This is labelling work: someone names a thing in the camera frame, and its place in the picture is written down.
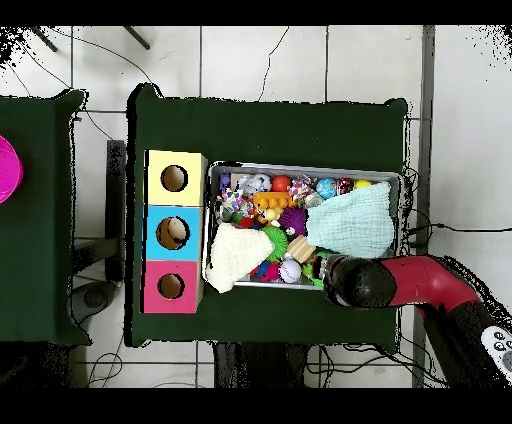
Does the green spiky rubber ball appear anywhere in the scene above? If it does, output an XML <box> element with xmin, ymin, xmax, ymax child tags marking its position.
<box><xmin>261</xmin><ymin>225</ymin><xmax>289</xmax><ymax>263</ymax></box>

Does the cream muslin cloth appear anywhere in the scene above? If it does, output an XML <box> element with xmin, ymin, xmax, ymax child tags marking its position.
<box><xmin>205</xmin><ymin>221</ymin><xmax>275</xmax><ymax>294</ymax></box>

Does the mint green muslin cloth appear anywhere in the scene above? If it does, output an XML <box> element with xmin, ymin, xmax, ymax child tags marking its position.
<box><xmin>305</xmin><ymin>181</ymin><xmax>396</xmax><ymax>259</ymax></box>

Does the wooden box with three holes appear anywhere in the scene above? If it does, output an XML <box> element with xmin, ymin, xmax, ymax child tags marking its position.
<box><xmin>140</xmin><ymin>148</ymin><xmax>209</xmax><ymax>315</ymax></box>

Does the orange plastic building block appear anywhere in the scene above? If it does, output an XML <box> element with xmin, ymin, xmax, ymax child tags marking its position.
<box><xmin>252</xmin><ymin>190</ymin><xmax>297</xmax><ymax>211</ymax></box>

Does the purple spiky ball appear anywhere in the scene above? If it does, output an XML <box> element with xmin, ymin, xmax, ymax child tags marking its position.
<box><xmin>277</xmin><ymin>206</ymin><xmax>308</xmax><ymax>237</ymax></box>

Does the striped light wooden block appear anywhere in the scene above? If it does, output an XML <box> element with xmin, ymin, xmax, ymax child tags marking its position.
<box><xmin>286</xmin><ymin>234</ymin><xmax>317</xmax><ymax>264</ymax></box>

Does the white baseball with red stitching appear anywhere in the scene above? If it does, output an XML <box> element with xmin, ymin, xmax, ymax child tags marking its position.
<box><xmin>278</xmin><ymin>259</ymin><xmax>303</xmax><ymax>284</ymax></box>

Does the blue globe print ball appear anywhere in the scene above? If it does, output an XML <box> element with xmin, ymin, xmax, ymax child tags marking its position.
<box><xmin>315</xmin><ymin>177</ymin><xmax>338</xmax><ymax>200</ymax></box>

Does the dark green table cloth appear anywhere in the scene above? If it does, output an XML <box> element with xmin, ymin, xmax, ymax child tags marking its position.
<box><xmin>125</xmin><ymin>82</ymin><xmax>409</xmax><ymax>353</ymax></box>

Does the black upright panel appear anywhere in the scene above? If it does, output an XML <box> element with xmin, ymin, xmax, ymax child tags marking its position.
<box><xmin>105</xmin><ymin>139</ymin><xmax>127</xmax><ymax>281</ymax></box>

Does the black tripod leg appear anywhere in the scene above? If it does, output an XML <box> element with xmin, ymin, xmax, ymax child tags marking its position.
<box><xmin>121</xmin><ymin>25</ymin><xmax>151</xmax><ymax>51</ymax></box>
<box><xmin>29</xmin><ymin>25</ymin><xmax>59</xmax><ymax>53</ymax></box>

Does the pink plastic bowl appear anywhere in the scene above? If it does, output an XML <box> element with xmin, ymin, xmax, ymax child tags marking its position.
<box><xmin>0</xmin><ymin>134</ymin><xmax>24</xmax><ymax>205</ymax></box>

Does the silver wire mesh bin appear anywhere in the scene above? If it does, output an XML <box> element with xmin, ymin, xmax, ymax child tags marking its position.
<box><xmin>201</xmin><ymin>160</ymin><xmax>405</xmax><ymax>295</ymax></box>

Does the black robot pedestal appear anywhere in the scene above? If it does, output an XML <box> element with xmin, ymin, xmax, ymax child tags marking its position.
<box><xmin>213</xmin><ymin>341</ymin><xmax>309</xmax><ymax>389</ymax></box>

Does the black floor cable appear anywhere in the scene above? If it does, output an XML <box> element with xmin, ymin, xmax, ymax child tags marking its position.
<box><xmin>411</xmin><ymin>222</ymin><xmax>512</xmax><ymax>234</ymax></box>

